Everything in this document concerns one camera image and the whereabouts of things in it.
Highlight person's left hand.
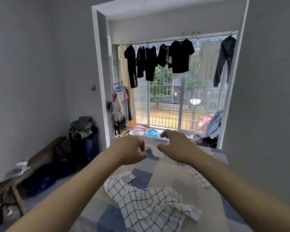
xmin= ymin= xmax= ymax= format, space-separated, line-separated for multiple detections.
xmin=106 ymin=135 xmax=147 ymax=166

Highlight person's right hand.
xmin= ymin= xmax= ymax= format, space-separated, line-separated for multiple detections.
xmin=157 ymin=129 xmax=206 ymax=165

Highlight plain white cloth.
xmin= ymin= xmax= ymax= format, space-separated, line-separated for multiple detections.
xmin=144 ymin=145 xmax=164 ymax=158

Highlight person's left forearm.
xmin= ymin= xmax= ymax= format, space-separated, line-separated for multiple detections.
xmin=6 ymin=151 xmax=124 ymax=232

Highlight person's right forearm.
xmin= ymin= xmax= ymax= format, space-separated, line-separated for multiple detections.
xmin=192 ymin=151 xmax=290 ymax=232

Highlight pile of shoes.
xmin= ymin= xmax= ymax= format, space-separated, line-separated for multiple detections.
xmin=115 ymin=128 xmax=132 ymax=139

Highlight blue beige plaid tablecloth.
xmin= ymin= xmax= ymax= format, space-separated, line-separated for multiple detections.
xmin=70 ymin=136 xmax=254 ymax=232

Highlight blue basin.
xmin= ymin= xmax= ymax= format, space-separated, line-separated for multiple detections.
xmin=145 ymin=129 xmax=159 ymax=139

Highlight red car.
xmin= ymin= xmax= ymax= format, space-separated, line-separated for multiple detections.
xmin=195 ymin=114 xmax=214 ymax=132

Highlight dark blue suitcase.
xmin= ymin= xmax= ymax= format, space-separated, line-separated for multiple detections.
xmin=69 ymin=128 xmax=100 ymax=167

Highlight blue-grey hanging garment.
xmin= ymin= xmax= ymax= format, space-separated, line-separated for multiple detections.
xmin=205 ymin=110 xmax=223 ymax=139

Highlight rack of hanging clothes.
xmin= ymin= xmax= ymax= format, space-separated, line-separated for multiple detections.
xmin=109 ymin=82 xmax=133 ymax=136

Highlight white globe street lamp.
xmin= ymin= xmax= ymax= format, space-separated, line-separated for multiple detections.
xmin=190 ymin=99 xmax=201 ymax=131

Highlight yellow curtain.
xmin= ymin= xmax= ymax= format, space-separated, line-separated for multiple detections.
xmin=121 ymin=44 xmax=137 ymax=128

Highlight black hanging trousers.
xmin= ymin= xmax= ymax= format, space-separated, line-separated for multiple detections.
xmin=124 ymin=44 xmax=139 ymax=89

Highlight wooden bench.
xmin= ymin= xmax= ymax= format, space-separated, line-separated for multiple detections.
xmin=0 ymin=136 xmax=67 ymax=217

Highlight black hanging t-shirt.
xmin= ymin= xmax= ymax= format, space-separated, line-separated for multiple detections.
xmin=169 ymin=39 xmax=195 ymax=74

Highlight pale grey hanging shirt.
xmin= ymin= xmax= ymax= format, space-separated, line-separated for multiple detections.
xmin=198 ymin=39 xmax=223 ymax=81

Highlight dark navy hanging trousers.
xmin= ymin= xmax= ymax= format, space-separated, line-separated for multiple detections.
xmin=213 ymin=35 xmax=237 ymax=88

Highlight white folded fabric item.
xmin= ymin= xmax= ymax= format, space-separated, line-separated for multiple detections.
xmin=5 ymin=159 xmax=31 ymax=180

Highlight metal clothes rail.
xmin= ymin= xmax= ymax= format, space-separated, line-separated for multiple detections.
xmin=129 ymin=33 xmax=238 ymax=44

